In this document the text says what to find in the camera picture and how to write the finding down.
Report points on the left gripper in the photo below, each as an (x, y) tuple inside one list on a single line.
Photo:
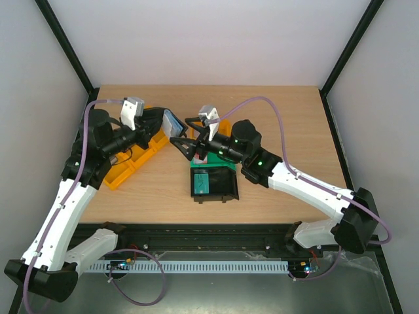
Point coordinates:
[(145, 132)]

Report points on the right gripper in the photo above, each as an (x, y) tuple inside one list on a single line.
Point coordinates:
[(200, 144)]

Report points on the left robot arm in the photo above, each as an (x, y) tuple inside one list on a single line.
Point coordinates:
[(49, 268)]

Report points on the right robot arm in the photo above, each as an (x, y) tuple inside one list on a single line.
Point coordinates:
[(352, 215)]

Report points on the red circle card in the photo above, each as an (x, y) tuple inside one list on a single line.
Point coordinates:
[(196, 160)]

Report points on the teal card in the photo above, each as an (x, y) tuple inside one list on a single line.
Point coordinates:
[(201, 183)]

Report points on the yellow storage bin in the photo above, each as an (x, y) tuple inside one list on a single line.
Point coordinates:
[(224, 129)]

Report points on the green storage bin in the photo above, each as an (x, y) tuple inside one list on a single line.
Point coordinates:
[(215, 161)]

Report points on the long yellow divided tray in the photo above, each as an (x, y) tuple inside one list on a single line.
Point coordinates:
[(125, 164)]

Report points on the black storage bin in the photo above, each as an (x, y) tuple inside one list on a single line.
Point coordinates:
[(223, 184)]

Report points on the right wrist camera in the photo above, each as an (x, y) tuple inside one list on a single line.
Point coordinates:
[(209, 116)]

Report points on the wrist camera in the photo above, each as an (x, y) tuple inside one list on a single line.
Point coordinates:
[(209, 116), (132, 107)]

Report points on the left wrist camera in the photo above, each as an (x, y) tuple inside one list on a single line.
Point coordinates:
[(132, 107)]

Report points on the black aluminium frame rail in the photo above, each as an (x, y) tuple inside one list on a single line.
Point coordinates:
[(126, 241)]

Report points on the grey slotted cable duct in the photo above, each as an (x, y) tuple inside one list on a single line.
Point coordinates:
[(192, 267)]

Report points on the left black frame post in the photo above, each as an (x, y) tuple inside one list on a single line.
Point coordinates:
[(65, 44)]

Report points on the black frame post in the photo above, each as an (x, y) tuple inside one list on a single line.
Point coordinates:
[(362, 26), (65, 44)]

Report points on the right black frame post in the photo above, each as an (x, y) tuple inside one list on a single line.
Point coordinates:
[(362, 26)]

